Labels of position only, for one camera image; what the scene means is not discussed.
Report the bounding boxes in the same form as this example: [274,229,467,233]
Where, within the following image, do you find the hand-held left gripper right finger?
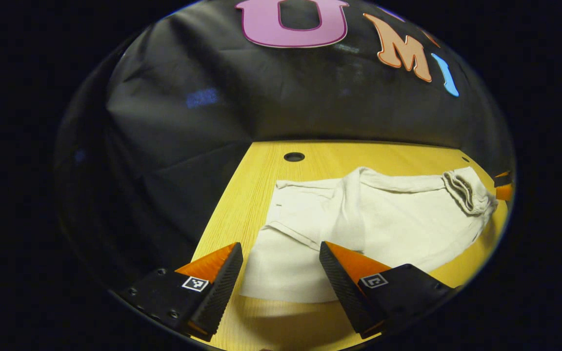
[319,241,457,339]

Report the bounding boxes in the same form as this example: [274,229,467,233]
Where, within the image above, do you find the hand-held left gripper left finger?
[118,242,244,342]

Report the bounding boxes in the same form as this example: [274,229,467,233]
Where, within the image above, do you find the white jeans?
[240,167,499,304]

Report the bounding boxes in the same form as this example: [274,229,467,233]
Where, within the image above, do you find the black backdrop cloth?
[54,0,516,293]

